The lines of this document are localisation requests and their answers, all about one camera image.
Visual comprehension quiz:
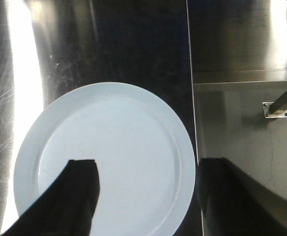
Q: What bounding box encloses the light blue plate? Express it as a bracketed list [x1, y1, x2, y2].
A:
[13, 82, 195, 236]

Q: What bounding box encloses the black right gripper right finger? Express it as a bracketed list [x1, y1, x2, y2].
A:
[197, 158, 287, 236]

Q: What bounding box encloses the steel table leg with foot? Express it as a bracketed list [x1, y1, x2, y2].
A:
[262, 91, 287, 119]

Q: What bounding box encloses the steel lower shelf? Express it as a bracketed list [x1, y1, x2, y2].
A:
[193, 69, 287, 92]

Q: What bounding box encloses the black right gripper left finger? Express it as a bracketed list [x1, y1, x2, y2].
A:
[4, 160, 100, 236]

